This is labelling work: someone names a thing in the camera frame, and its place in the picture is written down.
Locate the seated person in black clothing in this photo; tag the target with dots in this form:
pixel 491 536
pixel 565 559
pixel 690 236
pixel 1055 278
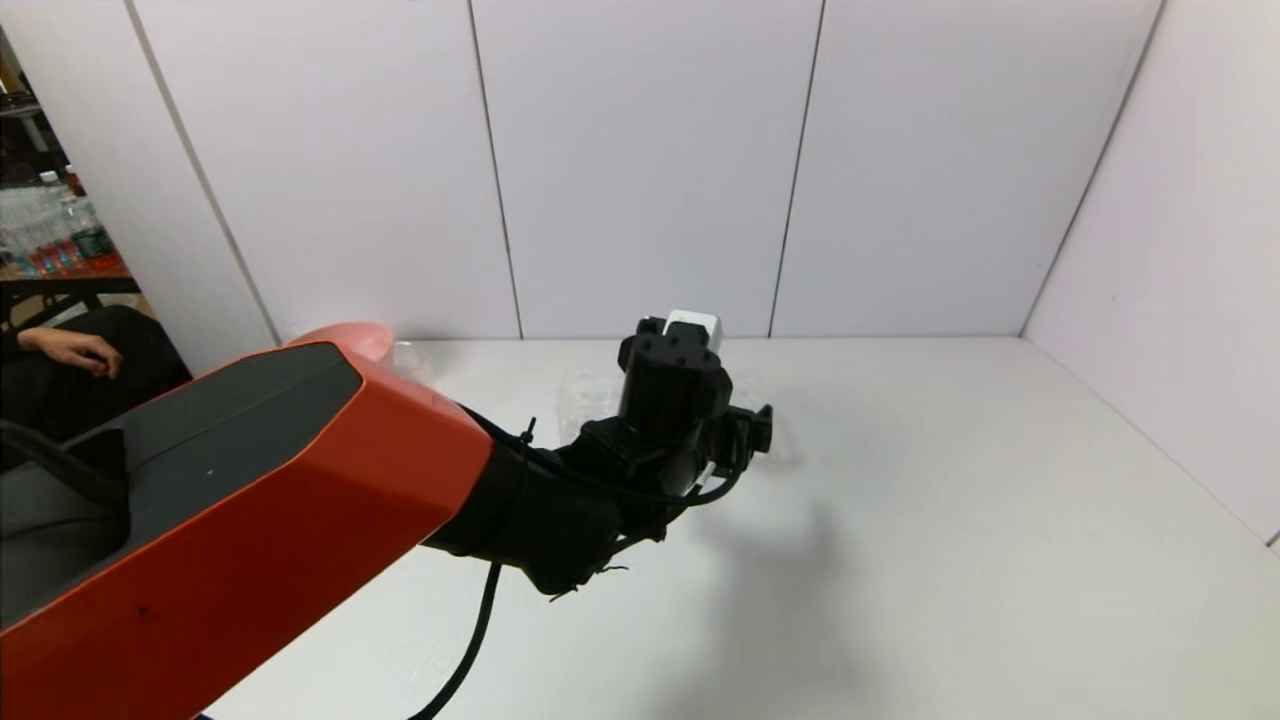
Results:
pixel 130 350

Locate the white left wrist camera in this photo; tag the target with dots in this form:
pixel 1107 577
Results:
pixel 692 325

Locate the clear plastic water bottle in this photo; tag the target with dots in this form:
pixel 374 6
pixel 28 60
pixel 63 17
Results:
pixel 50 225

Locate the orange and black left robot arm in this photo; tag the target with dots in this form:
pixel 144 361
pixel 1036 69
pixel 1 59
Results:
pixel 250 480

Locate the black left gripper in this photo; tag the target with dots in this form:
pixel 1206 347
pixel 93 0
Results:
pixel 757 427

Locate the green labelled plastic bottle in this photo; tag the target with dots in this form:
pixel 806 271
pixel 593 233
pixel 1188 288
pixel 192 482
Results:
pixel 92 235

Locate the bare person hand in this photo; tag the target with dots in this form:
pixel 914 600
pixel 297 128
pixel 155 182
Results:
pixel 75 350

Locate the clear glass beaker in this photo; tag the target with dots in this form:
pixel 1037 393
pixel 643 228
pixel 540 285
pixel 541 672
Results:
pixel 412 362

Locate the clear acrylic test tube rack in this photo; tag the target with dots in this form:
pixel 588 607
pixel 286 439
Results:
pixel 590 395

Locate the pink plastic bowl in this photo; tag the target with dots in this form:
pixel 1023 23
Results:
pixel 350 335

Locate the wooden side table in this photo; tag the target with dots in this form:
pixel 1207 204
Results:
pixel 70 278

